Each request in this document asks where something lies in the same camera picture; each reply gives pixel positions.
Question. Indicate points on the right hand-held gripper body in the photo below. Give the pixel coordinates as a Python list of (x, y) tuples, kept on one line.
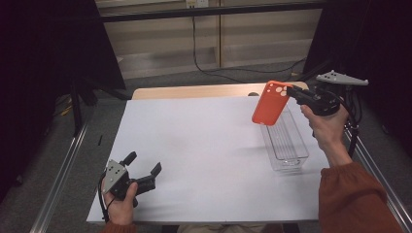
[(324, 102)]

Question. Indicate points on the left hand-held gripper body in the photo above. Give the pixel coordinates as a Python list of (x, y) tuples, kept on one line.
[(116, 176)]

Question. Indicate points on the orange phone case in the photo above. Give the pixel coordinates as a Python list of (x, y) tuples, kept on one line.
[(270, 106)]

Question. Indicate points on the clear plastic storage bin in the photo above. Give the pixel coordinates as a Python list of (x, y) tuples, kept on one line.
[(286, 142)]

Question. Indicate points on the person's right hand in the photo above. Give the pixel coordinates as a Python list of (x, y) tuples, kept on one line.
[(328, 129)]

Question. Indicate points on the person's left hand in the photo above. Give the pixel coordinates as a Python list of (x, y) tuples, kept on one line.
[(120, 210)]

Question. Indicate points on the small dark object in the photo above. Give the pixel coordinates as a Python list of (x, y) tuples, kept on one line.
[(253, 94)]

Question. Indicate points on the white table cover sheet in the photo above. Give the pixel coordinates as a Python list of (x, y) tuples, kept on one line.
[(200, 155)]

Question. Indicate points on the black metal stand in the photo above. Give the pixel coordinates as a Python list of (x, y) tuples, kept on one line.
[(76, 110)]

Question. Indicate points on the black curtain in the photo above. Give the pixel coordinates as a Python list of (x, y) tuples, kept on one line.
[(382, 39), (39, 64)]

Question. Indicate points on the wooden table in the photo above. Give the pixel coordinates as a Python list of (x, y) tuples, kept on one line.
[(194, 91)]

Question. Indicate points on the aluminium frame rail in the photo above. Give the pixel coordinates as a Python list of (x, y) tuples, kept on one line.
[(390, 194), (55, 194)]

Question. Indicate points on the white wall socket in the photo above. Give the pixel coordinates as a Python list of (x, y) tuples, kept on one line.
[(197, 3)]

